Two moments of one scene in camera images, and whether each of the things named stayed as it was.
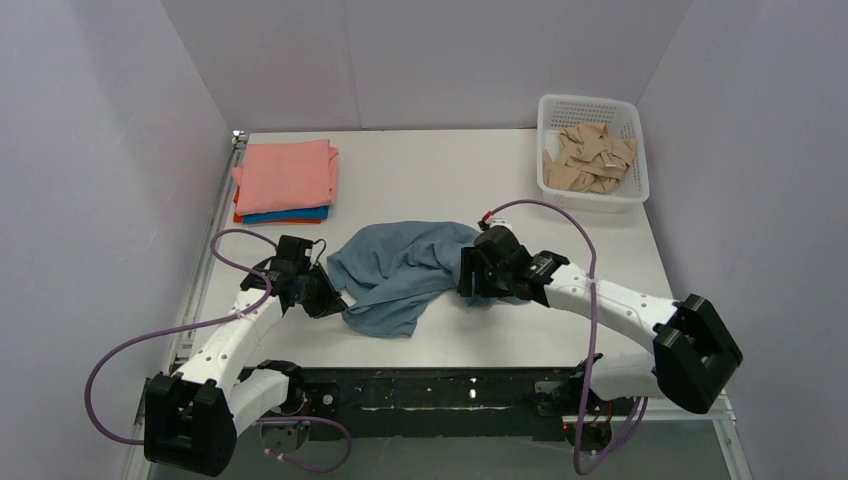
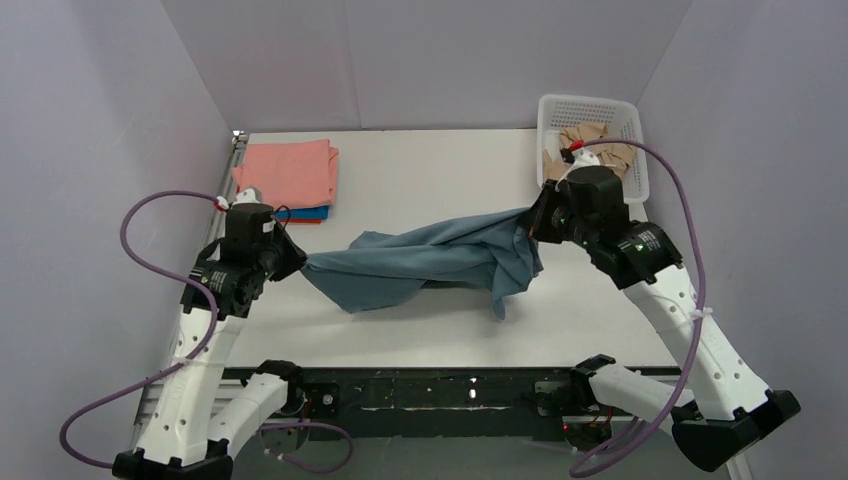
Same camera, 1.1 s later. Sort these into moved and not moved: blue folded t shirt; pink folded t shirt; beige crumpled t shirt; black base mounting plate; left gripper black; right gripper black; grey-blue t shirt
Moved: left gripper black; right gripper black; grey-blue t shirt
Not moved: blue folded t shirt; black base mounting plate; pink folded t shirt; beige crumpled t shirt
